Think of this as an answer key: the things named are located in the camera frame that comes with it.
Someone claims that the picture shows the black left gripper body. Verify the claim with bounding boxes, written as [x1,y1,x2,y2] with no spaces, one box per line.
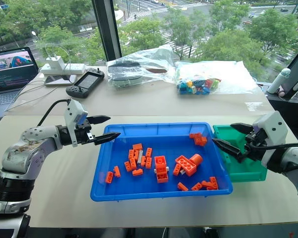
[75,119,95,145]

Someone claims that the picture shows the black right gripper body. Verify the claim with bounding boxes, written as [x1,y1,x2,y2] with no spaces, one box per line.
[243,128,268,162]

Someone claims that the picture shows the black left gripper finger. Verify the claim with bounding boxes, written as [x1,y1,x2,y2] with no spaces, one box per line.
[92,132,121,146]
[86,115,111,125]

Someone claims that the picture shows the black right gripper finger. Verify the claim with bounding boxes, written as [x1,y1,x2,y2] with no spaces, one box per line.
[230,122,254,136]
[211,138,246,164]

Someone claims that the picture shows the green plastic bin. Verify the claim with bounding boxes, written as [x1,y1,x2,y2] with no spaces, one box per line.
[212,123,268,183]

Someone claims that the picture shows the bag of coloured bricks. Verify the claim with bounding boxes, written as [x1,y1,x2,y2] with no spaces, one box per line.
[174,60,259,96]

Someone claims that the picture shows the orange plastic cylinder piece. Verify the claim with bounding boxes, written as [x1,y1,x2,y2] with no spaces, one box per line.
[190,153,204,166]

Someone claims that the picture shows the black handheld game console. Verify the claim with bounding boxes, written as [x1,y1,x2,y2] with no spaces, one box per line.
[65,67,106,99]

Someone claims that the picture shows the orange 2x4 toy brick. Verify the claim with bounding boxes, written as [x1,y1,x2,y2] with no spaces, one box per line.
[174,155,198,178]

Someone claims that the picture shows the clear bag with dark items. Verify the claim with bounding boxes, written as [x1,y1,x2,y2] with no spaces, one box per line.
[106,44,180,89]

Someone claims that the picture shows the smartphone with dark screen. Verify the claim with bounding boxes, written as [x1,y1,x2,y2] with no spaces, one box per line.
[44,74,78,87]

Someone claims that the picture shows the white water bottle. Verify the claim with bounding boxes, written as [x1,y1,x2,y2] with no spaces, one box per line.
[266,67,292,95]

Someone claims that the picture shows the white power strip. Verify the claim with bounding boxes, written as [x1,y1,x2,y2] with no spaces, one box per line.
[40,62,86,75]

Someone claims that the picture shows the upside-down orange toy brick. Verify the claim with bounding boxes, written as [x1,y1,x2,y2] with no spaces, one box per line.
[156,172,169,184]
[154,155,168,173]

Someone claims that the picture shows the blue plastic tray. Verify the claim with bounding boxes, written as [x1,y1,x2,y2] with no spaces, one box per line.
[90,121,234,203]

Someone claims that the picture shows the white charger plug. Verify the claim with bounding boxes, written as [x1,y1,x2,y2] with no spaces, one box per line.
[47,56,66,70]

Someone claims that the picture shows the dark rounded shape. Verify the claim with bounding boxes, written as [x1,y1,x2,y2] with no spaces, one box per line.
[203,227,220,238]

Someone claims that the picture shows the grey laptop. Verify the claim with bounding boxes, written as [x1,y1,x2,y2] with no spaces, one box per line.
[0,46,39,121]

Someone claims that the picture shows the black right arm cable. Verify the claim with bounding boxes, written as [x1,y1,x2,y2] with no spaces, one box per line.
[247,142,298,152]

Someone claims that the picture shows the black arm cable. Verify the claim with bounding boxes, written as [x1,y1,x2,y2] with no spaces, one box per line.
[37,99,72,127]
[247,142,298,152]

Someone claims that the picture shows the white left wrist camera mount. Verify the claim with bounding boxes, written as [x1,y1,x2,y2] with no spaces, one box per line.
[64,99,90,148]

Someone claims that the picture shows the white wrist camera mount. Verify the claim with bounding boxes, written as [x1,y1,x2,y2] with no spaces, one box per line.
[252,111,289,148]
[64,99,90,148]

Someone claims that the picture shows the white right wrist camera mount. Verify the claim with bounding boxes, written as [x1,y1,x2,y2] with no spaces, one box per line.
[252,111,289,148]

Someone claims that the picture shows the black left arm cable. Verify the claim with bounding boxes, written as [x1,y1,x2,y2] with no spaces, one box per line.
[37,99,72,127]

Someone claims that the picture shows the white cable on table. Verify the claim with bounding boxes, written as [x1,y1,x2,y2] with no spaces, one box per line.
[4,78,68,110]

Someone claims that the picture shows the white charger cable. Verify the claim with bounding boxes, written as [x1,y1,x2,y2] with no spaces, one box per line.
[44,43,73,70]

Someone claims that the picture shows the black window frame post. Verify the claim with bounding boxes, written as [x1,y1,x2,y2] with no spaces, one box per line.
[91,0,123,63]

